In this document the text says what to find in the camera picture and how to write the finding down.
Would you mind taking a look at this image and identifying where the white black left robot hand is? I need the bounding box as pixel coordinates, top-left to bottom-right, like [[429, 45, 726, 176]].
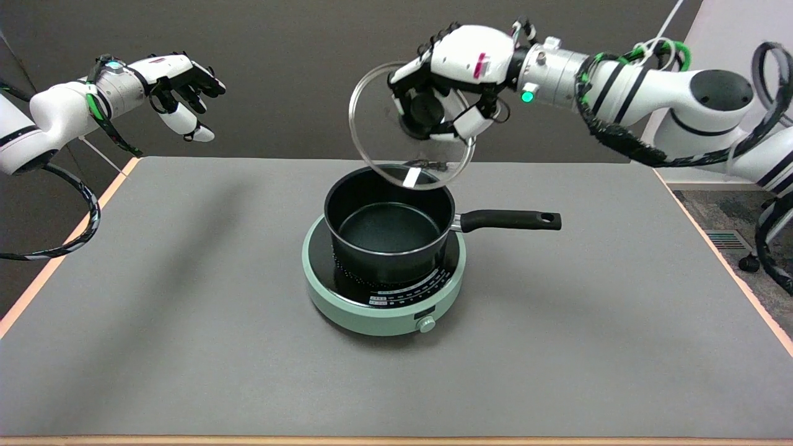
[[128, 51, 227, 143]]

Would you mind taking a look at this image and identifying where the green round induction cooker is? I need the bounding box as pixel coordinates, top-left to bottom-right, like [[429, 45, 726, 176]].
[[302, 214, 467, 337]]

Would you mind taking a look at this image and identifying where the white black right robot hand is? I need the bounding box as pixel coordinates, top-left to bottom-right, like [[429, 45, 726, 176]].
[[387, 24, 518, 143]]

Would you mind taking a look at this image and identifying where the glass pot lid black knob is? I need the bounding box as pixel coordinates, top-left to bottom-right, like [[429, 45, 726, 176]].
[[348, 61, 476, 191]]

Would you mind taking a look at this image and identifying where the black green wrist cable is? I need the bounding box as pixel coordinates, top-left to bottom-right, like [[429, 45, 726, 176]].
[[85, 55, 144, 157]]

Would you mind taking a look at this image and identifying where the floor vent grille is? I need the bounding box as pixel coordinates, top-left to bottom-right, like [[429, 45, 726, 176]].
[[703, 229, 753, 251]]

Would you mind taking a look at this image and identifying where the black saucepan with handle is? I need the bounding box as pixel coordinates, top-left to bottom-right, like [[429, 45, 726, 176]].
[[323, 164, 563, 287]]

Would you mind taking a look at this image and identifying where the black wrapped cable loop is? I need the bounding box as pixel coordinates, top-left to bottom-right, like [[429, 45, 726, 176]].
[[0, 162, 101, 261]]

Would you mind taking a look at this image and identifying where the grey table mat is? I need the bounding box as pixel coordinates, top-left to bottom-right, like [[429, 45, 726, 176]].
[[0, 156, 793, 439]]

